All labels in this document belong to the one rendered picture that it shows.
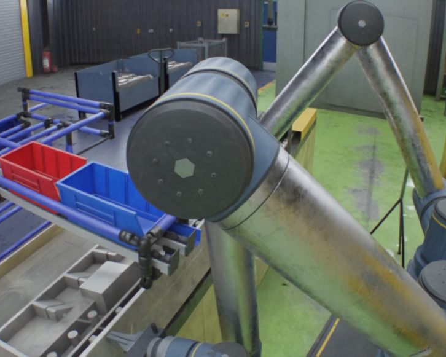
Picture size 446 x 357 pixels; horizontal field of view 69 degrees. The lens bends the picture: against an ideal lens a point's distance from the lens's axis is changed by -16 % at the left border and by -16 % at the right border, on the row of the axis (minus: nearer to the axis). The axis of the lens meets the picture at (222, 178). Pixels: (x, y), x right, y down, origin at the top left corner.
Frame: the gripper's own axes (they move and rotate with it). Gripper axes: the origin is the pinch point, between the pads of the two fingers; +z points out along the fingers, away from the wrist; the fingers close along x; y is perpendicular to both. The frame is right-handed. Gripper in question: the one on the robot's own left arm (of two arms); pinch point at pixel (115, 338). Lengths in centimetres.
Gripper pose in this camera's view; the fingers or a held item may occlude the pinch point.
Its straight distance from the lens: 106.3
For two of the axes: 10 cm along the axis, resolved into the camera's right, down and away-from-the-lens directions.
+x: -3.9, 4.0, -8.3
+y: -1.6, -9.2, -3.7
